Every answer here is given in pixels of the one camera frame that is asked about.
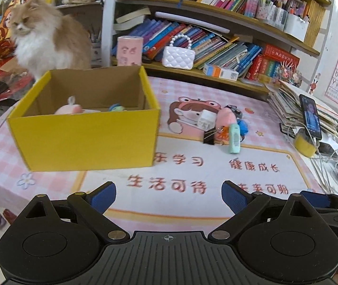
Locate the red cartoon figure decoration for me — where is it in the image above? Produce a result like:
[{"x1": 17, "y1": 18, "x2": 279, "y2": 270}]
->
[{"x1": 0, "y1": 0, "x2": 39, "y2": 60}]

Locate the row of blue spined books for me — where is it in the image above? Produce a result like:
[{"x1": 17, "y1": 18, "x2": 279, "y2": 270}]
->
[{"x1": 127, "y1": 18, "x2": 263, "y2": 75}]

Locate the small blue toy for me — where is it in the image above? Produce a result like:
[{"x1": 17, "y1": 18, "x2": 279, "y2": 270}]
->
[{"x1": 236, "y1": 119, "x2": 249, "y2": 135}]

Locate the purple black small toy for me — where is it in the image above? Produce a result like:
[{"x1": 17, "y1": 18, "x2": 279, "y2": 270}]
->
[{"x1": 225, "y1": 104, "x2": 243, "y2": 119}]

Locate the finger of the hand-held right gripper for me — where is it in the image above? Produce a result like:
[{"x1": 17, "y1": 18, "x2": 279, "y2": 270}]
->
[{"x1": 301, "y1": 190, "x2": 338, "y2": 213}]

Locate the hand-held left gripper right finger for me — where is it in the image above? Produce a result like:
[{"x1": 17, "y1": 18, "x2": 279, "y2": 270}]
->
[{"x1": 208, "y1": 181, "x2": 320, "y2": 242}]

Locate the white rolled paper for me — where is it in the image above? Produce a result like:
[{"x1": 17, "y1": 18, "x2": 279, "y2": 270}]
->
[{"x1": 155, "y1": 11, "x2": 231, "y2": 34}]

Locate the white quilted pearl-handle purse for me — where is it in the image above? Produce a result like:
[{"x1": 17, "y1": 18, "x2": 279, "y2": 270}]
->
[{"x1": 162, "y1": 34, "x2": 195, "y2": 70}]

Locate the yellow book set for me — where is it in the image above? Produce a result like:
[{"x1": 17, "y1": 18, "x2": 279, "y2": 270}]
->
[{"x1": 304, "y1": 0, "x2": 326, "y2": 48}]

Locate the white pen holder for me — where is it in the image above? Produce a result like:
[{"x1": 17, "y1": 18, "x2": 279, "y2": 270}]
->
[{"x1": 284, "y1": 15, "x2": 309, "y2": 42}]

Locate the red foil sheet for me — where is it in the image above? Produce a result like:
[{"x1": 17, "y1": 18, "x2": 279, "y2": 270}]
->
[{"x1": 0, "y1": 59, "x2": 36, "y2": 106}]

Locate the orange and white carton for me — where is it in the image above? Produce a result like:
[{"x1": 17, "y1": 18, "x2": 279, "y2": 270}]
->
[{"x1": 203, "y1": 64, "x2": 240, "y2": 81}]

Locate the pink peach plush toy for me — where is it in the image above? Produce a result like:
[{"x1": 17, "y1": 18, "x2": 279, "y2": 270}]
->
[{"x1": 216, "y1": 107, "x2": 237, "y2": 127}]

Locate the yellow cardboard box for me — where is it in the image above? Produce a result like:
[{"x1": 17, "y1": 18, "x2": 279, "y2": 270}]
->
[{"x1": 6, "y1": 65, "x2": 161, "y2": 172}]

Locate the red boxed book set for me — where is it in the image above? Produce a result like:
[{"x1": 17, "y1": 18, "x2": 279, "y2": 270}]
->
[{"x1": 246, "y1": 44, "x2": 300, "y2": 82}]

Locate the pink pig plush toy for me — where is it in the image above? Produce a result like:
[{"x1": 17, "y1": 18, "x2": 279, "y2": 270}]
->
[{"x1": 54, "y1": 96, "x2": 83, "y2": 115}]

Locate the pink cylinder container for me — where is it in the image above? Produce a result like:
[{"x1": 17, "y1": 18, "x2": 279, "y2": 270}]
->
[{"x1": 117, "y1": 36, "x2": 144, "y2": 66}]

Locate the stack of papers and booklets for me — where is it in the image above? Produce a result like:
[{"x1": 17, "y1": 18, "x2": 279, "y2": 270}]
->
[{"x1": 267, "y1": 79, "x2": 338, "y2": 131}]

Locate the black smartphone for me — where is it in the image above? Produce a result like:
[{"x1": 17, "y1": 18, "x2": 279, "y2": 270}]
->
[{"x1": 299, "y1": 94, "x2": 323, "y2": 141}]

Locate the white plug charger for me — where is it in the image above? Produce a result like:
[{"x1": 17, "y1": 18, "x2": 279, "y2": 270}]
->
[{"x1": 198, "y1": 109, "x2": 217, "y2": 130}]

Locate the yellow tape roll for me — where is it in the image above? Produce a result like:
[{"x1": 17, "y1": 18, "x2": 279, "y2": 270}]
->
[{"x1": 293, "y1": 131, "x2": 318, "y2": 157}]

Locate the rabbit wall sticker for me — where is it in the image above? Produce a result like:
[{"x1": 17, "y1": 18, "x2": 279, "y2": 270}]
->
[{"x1": 309, "y1": 71, "x2": 321, "y2": 95}]

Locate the wooden bookshelf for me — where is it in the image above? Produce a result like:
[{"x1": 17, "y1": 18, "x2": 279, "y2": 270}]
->
[{"x1": 102, "y1": 0, "x2": 334, "y2": 95}]

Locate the pastel rainbow bottle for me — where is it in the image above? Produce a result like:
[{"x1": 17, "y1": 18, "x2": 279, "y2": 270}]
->
[{"x1": 244, "y1": 0, "x2": 260, "y2": 18}]

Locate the stack of old books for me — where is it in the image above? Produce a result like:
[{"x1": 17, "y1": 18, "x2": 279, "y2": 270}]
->
[{"x1": 114, "y1": 6, "x2": 152, "y2": 32}]

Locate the pencil cup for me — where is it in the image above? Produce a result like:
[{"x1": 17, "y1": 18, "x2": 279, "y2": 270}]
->
[{"x1": 89, "y1": 30, "x2": 102, "y2": 67}]

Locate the orange keychain charm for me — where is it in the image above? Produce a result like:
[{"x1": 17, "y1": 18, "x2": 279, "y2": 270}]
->
[{"x1": 216, "y1": 126, "x2": 230, "y2": 141}]

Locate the black binder clip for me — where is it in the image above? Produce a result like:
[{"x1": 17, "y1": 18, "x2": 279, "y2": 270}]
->
[{"x1": 203, "y1": 128, "x2": 221, "y2": 146}]

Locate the orange and white fluffy cat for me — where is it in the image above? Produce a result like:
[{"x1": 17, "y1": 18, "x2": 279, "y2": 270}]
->
[{"x1": 9, "y1": 0, "x2": 92, "y2": 81}]

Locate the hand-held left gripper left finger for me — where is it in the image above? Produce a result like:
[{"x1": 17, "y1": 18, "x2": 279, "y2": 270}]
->
[{"x1": 18, "y1": 182, "x2": 131, "y2": 243}]

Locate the pink checked tablecloth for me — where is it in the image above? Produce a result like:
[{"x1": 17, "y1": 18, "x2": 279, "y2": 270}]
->
[{"x1": 0, "y1": 76, "x2": 338, "y2": 235}]

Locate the row of pens and markers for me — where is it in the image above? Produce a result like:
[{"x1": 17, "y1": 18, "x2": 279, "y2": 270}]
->
[{"x1": 256, "y1": 0, "x2": 312, "y2": 32}]

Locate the mint green tube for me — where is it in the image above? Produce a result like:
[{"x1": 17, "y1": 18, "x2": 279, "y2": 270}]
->
[{"x1": 227, "y1": 124, "x2": 241, "y2": 154}]

